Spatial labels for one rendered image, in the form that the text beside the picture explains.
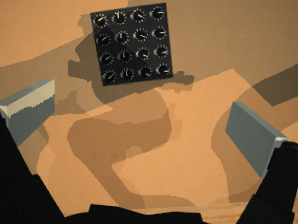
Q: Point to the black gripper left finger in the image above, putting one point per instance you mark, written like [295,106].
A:
[24,198]

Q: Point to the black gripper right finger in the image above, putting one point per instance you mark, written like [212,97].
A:
[261,143]

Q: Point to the black knob panel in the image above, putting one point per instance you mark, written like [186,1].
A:
[133,63]

